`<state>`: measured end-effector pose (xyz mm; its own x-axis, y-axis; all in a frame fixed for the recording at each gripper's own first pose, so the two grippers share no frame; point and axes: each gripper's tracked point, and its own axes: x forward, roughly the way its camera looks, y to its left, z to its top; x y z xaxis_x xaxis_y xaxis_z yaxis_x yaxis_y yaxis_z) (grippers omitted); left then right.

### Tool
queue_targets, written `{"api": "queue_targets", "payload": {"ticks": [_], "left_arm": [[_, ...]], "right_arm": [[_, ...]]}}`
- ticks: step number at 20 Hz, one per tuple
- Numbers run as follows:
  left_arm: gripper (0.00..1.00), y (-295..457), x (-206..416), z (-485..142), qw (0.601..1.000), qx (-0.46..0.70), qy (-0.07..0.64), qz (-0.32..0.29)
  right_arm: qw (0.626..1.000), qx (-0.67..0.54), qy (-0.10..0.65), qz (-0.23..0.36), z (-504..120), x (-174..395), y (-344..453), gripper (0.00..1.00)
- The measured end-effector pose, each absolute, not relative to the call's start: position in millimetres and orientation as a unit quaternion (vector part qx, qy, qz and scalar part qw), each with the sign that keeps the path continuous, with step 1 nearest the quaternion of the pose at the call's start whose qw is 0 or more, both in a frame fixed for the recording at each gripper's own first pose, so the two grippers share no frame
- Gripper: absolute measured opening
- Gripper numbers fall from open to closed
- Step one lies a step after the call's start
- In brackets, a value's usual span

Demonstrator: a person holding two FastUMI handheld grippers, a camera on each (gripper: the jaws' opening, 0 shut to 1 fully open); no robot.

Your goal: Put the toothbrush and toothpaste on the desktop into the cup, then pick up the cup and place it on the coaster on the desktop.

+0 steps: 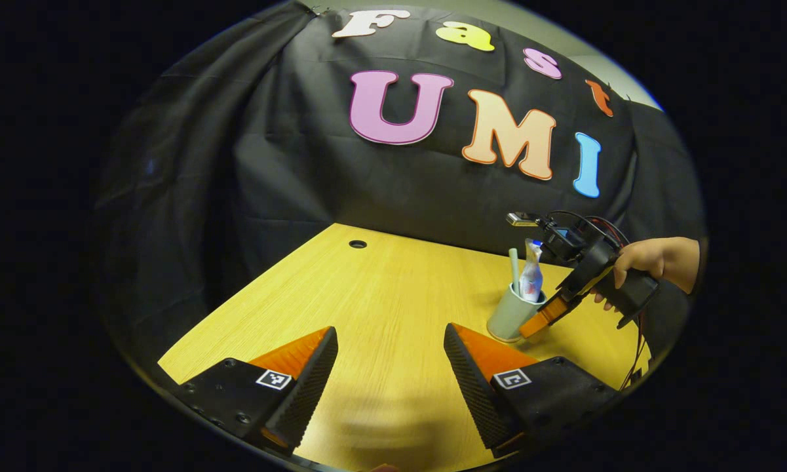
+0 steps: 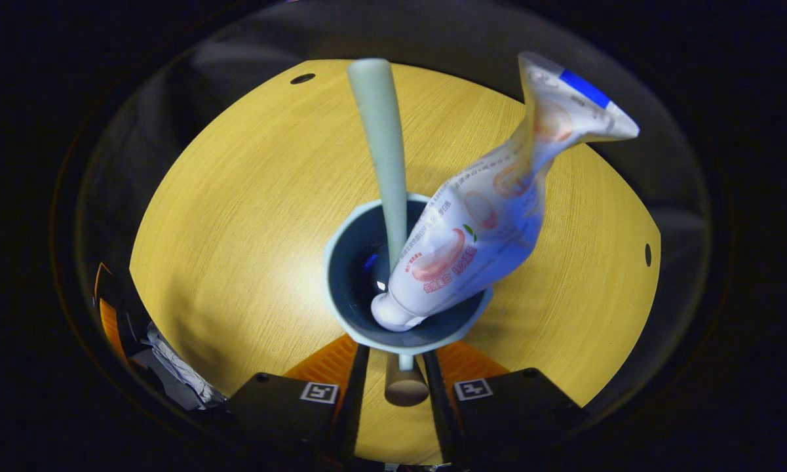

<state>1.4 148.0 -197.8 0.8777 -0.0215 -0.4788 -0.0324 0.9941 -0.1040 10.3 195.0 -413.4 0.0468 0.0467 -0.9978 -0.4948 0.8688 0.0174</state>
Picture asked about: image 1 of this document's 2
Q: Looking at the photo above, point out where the red and black cable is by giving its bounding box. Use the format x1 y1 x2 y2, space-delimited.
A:
619 313 651 392

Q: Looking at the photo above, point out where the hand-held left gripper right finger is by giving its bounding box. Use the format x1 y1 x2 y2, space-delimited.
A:
443 323 620 458

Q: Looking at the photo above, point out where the white toothpaste tube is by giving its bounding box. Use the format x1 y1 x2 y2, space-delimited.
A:
519 239 545 304

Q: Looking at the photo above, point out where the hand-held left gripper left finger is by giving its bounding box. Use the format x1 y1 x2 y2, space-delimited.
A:
174 326 339 456

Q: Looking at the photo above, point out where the wooden desktop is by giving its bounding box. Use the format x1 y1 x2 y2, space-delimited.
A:
157 223 653 472

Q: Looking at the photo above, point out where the pale green cup wooden handle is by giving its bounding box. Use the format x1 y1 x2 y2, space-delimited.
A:
487 282 548 344

